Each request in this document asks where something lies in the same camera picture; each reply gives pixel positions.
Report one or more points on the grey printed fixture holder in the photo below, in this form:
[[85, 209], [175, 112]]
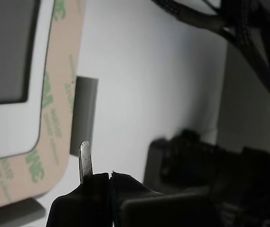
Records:
[[84, 113]]

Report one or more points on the tan tape liner green print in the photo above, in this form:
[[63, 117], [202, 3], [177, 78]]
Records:
[[61, 118]]

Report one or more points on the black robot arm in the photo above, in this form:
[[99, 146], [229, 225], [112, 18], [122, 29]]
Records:
[[184, 153]]

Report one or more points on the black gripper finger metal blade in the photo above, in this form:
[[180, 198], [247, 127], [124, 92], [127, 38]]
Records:
[[90, 201]]

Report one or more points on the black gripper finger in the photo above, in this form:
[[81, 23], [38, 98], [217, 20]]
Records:
[[130, 186]]

